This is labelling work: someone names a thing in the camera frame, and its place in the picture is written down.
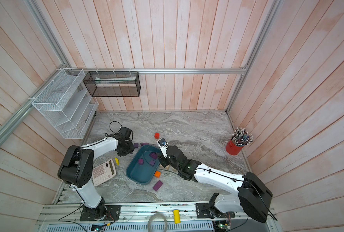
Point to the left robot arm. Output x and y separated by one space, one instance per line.
76 169

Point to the teal plastic storage bin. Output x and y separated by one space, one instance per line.
143 174

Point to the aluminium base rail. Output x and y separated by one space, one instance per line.
148 217

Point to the purple square brick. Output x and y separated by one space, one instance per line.
152 162

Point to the large purple rectangular brick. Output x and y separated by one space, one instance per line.
157 186

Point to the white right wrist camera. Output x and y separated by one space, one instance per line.
163 145

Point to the yellow cylinder roll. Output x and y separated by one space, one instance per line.
177 218

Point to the orange cube brick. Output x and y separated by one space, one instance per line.
157 174

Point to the black wire mesh basket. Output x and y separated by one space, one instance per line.
113 83

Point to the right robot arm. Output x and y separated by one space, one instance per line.
245 193

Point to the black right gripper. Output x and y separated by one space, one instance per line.
163 161

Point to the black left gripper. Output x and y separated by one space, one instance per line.
132 149

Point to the red pen holder cup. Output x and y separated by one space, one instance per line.
238 141

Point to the white desk calculator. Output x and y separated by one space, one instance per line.
103 172

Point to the white wire mesh shelf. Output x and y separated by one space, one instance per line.
69 110

